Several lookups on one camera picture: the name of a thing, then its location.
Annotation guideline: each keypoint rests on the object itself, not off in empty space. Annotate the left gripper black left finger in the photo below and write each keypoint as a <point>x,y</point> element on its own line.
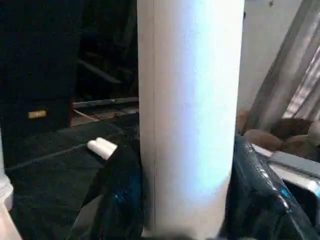
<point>115,200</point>

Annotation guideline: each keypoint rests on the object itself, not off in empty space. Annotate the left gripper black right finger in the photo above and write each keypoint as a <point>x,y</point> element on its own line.
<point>262,205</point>

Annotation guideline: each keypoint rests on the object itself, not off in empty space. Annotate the grey curtain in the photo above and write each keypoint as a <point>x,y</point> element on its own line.
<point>295,62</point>

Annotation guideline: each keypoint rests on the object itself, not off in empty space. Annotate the black box gold label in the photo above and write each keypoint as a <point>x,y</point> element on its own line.
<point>37,62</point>

